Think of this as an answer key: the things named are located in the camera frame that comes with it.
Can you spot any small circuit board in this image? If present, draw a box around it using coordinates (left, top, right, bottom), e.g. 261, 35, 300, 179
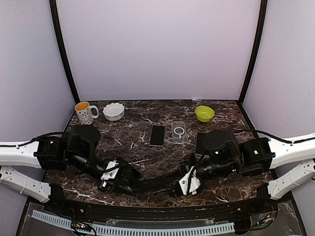
70, 221, 92, 232

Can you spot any black front table rail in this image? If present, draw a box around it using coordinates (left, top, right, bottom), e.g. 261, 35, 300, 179
44, 198, 278, 222

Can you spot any right black frame post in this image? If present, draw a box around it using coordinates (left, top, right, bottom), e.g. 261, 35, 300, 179
238, 0, 268, 106

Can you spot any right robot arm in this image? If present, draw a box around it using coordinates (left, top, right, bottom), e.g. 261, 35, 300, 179
167, 130, 315, 213

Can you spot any left black frame post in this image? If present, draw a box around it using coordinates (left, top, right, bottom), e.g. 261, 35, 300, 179
49, 0, 80, 104

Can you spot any black phone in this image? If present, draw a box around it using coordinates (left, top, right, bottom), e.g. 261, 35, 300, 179
132, 177, 183, 197

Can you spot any white slotted cable duct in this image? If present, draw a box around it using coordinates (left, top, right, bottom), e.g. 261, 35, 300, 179
31, 210, 235, 236

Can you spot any patterned mug yellow inside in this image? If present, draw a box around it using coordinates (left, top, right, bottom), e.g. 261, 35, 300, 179
75, 101, 99, 125

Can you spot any green bowl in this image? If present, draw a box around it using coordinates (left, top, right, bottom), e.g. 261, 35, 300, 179
195, 106, 215, 123

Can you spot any black frame post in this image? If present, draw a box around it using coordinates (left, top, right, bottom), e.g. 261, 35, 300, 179
49, 0, 80, 104
238, 0, 268, 106

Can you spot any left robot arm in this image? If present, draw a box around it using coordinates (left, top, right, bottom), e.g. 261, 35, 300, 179
0, 125, 141, 214

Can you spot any white scalloped bowl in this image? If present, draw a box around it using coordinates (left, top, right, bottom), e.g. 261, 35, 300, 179
102, 102, 126, 121

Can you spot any clear magsafe phone case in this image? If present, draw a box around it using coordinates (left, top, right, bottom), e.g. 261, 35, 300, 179
171, 121, 188, 143

